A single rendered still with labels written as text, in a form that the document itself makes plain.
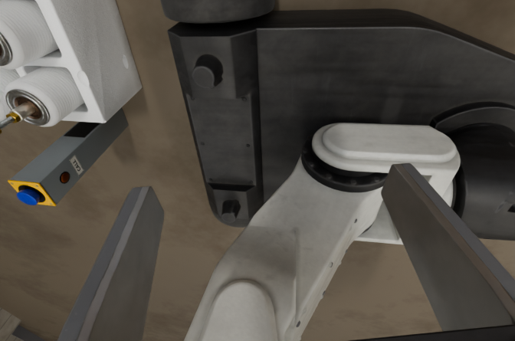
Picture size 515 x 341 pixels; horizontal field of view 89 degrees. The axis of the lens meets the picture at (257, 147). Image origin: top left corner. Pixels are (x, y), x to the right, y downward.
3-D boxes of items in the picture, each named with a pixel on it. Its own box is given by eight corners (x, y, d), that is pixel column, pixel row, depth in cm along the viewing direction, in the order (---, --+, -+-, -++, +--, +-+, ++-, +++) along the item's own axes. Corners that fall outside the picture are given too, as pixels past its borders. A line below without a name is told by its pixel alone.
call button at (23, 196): (37, 186, 54) (29, 194, 52) (47, 199, 56) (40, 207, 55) (20, 185, 54) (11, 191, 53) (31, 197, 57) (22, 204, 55)
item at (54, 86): (63, 68, 63) (-3, 106, 49) (76, 39, 58) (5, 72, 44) (101, 95, 67) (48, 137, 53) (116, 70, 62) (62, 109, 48)
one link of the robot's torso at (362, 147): (438, 116, 43) (481, 172, 33) (401, 197, 56) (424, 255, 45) (311, 113, 46) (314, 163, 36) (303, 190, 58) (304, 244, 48)
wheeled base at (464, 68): (545, -18, 45) (864, 43, 20) (433, 188, 78) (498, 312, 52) (191, -8, 54) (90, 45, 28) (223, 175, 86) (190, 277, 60)
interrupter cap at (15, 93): (4, 106, 49) (1, 107, 49) (12, 80, 45) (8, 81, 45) (45, 130, 52) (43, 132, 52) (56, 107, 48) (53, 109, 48)
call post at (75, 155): (122, 105, 77) (40, 182, 53) (129, 125, 81) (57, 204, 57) (99, 103, 77) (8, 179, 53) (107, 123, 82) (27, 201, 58)
